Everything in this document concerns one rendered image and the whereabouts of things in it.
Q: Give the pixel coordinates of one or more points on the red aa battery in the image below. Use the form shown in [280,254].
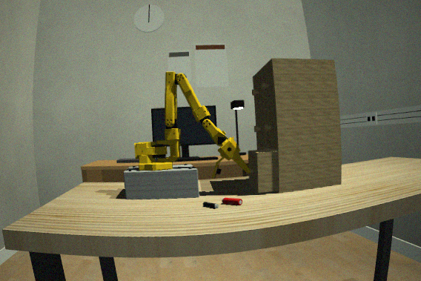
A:
[231,201]

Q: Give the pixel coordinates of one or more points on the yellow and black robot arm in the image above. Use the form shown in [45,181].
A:
[148,151]

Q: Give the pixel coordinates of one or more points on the black aa battery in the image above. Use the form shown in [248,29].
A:
[210,205]

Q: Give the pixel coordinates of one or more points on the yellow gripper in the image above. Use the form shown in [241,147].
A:
[229,150]

